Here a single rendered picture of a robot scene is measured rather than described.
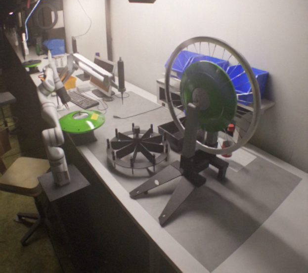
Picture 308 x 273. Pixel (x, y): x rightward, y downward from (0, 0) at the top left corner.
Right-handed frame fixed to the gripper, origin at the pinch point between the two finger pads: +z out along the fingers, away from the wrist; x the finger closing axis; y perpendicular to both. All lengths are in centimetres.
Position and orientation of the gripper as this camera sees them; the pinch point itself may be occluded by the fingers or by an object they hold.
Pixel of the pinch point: (68, 110)
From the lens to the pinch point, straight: 186.1
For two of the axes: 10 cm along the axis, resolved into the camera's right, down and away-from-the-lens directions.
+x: 3.4, -3.9, 8.5
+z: 4.5, 8.7, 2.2
